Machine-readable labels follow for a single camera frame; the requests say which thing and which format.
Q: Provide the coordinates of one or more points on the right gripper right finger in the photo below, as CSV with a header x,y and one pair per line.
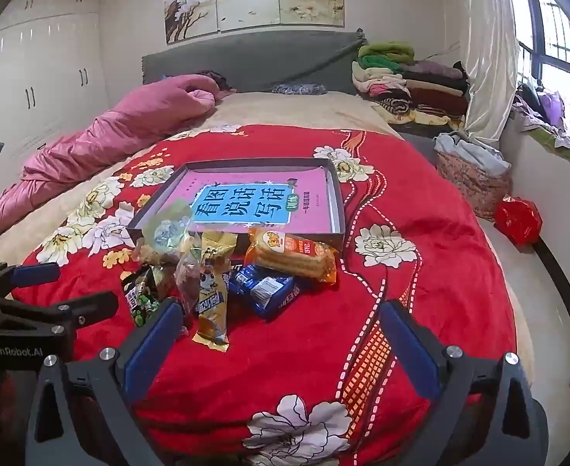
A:
x,y
481,410

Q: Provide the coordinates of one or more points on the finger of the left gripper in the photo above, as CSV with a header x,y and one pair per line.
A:
x,y
21,276
72,314

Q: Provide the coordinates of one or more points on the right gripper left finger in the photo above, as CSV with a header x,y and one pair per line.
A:
x,y
81,411

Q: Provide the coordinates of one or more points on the green pea snack pack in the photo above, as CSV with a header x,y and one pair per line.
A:
x,y
141,294

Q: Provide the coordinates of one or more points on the light green pastry pack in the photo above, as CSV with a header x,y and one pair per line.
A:
x,y
165,230

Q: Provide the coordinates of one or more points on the clear red label snack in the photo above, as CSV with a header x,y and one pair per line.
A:
x,y
188,278

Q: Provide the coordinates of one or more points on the yellow cartoon snack bar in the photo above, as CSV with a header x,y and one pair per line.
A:
x,y
216,251

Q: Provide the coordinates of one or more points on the blue cookie snack pack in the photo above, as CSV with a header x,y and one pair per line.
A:
x,y
265,291

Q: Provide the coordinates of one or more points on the orange bread snack pack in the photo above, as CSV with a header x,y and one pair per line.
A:
x,y
291,254

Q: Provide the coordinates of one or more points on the clear crispy cake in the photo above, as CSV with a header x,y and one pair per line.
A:
x,y
164,265

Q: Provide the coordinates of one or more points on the pink quilt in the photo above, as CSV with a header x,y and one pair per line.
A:
x,y
143,117

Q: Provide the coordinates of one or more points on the red plastic bag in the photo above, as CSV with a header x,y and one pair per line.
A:
x,y
519,220

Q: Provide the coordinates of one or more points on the white wardrobe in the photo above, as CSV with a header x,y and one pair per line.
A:
x,y
51,77

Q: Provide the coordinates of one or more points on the floral basket with clothes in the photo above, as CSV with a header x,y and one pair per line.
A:
x,y
480,173

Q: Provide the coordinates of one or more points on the pink and blue book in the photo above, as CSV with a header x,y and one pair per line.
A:
x,y
256,201

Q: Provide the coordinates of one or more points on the dark shallow box tray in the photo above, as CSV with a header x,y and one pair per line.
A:
x,y
246,198

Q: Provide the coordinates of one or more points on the clothes on window sill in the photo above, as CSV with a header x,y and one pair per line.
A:
x,y
541,114

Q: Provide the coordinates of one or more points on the grey headboard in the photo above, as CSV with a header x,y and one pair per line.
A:
x,y
258,61

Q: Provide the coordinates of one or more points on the dark patterned pillow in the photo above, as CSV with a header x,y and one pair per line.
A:
x,y
299,89

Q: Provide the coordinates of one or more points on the stack of folded clothes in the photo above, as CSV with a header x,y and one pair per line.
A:
x,y
407,91

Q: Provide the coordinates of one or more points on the window with grille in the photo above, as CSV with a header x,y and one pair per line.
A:
x,y
543,33

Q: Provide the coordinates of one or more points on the cream curtain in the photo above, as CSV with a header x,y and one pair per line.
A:
x,y
490,56

